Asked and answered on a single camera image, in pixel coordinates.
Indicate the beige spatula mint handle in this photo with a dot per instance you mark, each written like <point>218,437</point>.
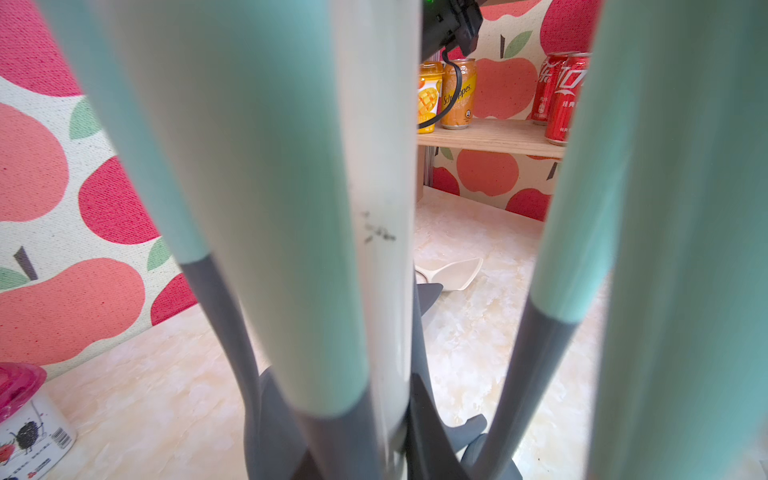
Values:
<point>453,276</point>

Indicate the white utensil rack stand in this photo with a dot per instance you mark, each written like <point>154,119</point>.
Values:
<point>377,48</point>

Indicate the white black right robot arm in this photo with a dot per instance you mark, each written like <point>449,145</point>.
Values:
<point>446,25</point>

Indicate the orange schweppes can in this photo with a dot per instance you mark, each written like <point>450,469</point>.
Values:
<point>460,115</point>

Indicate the wooden shelf unit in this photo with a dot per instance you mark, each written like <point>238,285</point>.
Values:
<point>502,159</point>

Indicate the yellow mango cup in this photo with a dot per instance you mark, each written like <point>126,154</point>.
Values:
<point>430,90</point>

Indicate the red cola can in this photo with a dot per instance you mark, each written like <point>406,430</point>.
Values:
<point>565,97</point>
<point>546,83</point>

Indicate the pink lid yogurt cup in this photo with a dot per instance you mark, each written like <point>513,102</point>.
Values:
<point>35,435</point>

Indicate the grey utensil mint handle left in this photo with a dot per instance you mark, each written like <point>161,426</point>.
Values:
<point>273,446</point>

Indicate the grey utensil mint handle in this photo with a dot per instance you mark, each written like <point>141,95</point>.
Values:
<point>664,191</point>
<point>273,446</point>

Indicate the grey utensil mint handle right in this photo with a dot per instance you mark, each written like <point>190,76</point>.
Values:
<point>664,191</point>

